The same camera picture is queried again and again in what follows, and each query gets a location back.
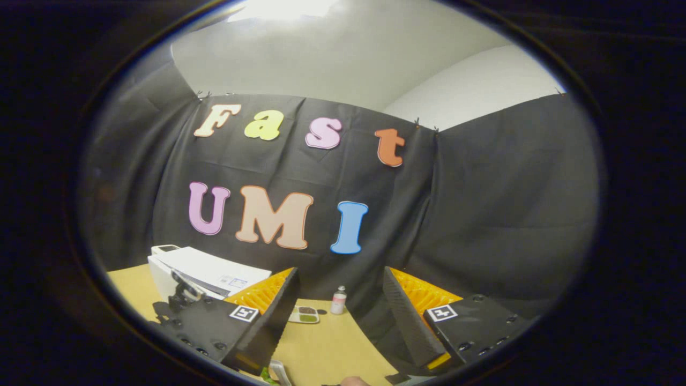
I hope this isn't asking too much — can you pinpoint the white microwave oven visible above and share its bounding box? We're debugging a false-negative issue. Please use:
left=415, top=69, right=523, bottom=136
left=147, top=246, right=272, bottom=310

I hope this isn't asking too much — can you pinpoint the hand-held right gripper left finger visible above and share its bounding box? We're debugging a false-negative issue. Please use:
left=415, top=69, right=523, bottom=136
left=159, top=266, right=302, bottom=377

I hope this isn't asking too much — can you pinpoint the white divided sauce dish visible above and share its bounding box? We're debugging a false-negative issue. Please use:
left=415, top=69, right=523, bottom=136
left=289, top=306, right=321, bottom=325

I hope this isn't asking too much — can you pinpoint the small pink bottle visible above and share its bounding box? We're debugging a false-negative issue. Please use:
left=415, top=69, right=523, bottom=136
left=330, top=285, right=348, bottom=316

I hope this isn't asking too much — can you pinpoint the white slotted sandwich holder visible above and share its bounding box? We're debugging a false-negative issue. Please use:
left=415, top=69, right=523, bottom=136
left=269, top=360, right=293, bottom=386

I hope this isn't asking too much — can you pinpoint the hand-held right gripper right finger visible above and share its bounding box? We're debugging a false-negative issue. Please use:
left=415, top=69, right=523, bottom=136
left=382, top=265, right=531, bottom=369

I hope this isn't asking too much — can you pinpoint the black backdrop cloth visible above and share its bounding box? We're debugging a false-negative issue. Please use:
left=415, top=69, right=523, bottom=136
left=78, top=46, right=601, bottom=370

